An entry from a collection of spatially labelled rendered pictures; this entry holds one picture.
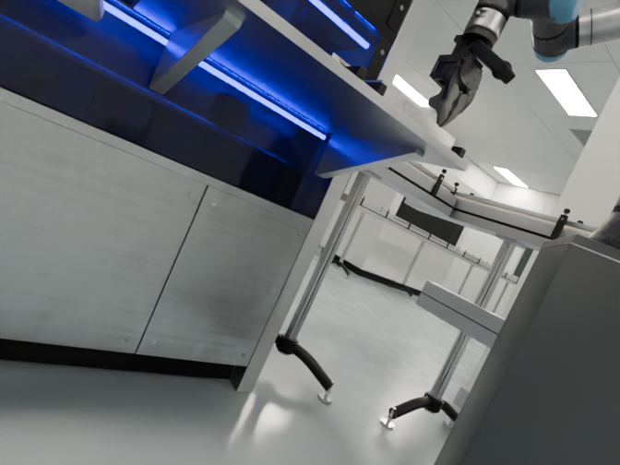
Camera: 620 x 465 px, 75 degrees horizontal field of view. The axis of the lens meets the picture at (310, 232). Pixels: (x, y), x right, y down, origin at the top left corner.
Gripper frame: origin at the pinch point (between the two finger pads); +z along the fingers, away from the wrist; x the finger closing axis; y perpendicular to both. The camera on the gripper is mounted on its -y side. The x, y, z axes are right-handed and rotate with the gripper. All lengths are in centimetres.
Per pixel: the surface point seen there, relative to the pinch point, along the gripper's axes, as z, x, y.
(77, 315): 78, 44, 36
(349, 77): 6.1, 28.2, -2.0
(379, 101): 6.2, 19.8, -2.0
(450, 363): 62, -88, 20
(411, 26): -32, -10, 39
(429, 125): 2.4, 3.0, 0.5
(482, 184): -174, -739, 503
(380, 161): 11.9, -1.1, 13.9
